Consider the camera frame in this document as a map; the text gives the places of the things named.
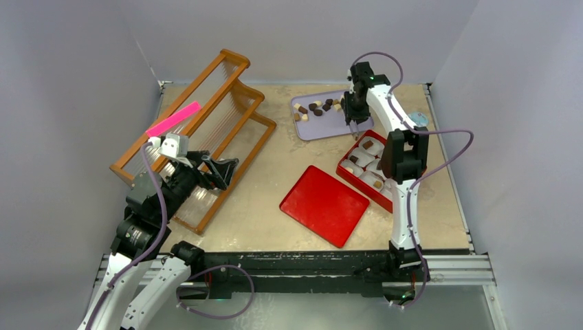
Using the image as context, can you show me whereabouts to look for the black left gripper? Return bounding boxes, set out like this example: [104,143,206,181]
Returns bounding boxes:
[159,149,237,221]

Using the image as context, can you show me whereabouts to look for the brown square chocolate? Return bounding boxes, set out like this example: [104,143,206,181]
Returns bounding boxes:
[362,140,374,150]

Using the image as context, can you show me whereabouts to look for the red box lid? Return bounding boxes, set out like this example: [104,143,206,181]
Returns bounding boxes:
[279,165,370,248]

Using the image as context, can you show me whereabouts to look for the black handled metal tongs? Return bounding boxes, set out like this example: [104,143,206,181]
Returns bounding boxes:
[349,121,360,140]

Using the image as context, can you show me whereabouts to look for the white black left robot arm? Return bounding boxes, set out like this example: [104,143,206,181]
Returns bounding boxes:
[79,150,239,329]

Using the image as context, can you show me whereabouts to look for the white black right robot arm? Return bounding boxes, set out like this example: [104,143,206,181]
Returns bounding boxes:
[340,61,429,280]

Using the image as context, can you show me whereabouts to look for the red chocolate box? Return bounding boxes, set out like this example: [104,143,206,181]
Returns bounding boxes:
[335,130,393,213]

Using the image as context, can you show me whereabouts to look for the lavender plastic tray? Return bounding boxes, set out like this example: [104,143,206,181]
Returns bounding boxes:
[289,89,375,141]

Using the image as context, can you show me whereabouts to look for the orange wooden shelf rack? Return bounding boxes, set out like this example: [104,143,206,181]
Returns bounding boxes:
[109,48,277,236]

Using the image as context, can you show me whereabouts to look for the white blue oval package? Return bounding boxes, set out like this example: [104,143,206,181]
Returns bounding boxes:
[408,112,429,127]

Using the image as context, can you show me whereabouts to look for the pink flat box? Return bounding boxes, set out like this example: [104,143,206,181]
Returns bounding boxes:
[145,101,201,138]

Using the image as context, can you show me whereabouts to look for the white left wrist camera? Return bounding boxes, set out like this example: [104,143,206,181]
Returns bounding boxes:
[148,133,193,168]

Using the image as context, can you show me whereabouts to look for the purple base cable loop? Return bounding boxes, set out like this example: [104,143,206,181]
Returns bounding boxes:
[175,264,256,320]

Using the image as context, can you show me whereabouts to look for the black metal base rail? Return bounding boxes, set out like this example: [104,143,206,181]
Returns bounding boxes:
[96,250,495,302]

